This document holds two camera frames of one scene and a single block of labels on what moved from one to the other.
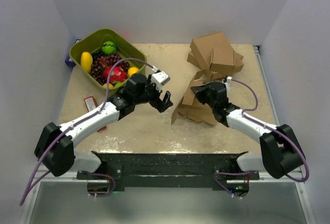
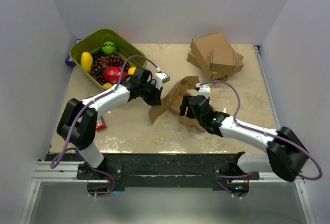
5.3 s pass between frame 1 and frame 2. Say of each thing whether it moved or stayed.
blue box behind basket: stayed
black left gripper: stayed
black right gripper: moved
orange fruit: stayed
